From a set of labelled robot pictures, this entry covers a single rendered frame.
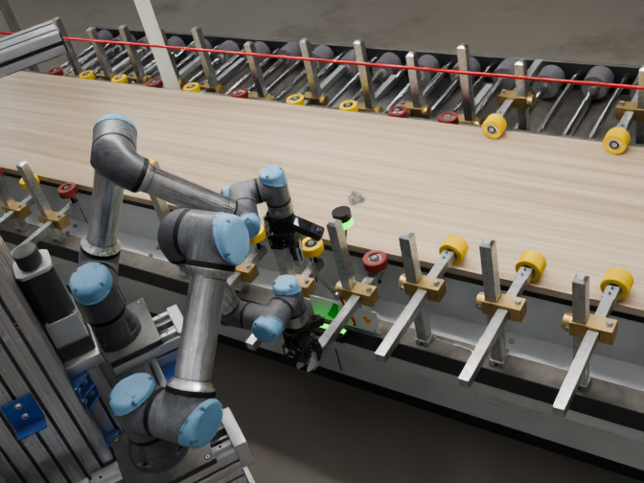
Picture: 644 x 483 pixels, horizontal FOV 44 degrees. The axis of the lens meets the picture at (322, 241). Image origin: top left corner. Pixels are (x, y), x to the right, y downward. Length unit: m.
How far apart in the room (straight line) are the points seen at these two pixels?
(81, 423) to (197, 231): 0.61
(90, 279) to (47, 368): 0.39
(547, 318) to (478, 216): 0.41
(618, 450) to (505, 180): 1.00
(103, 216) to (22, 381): 0.55
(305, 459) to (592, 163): 1.56
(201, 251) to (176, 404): 0.35
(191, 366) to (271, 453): 1.53
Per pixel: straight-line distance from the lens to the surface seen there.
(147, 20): 3.97
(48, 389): 2.07
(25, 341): 1.99
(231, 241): 1.82
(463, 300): 2.71
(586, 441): 3.02
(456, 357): 2.55
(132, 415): 1.94
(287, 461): 3.30
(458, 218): 2.74
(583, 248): 2.59
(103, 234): 2.37
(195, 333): 1.85
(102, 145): 2.14
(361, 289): 2.58
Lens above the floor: 2.58
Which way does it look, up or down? 37 degrees down
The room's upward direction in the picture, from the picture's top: 15 degrees counter-clockwise
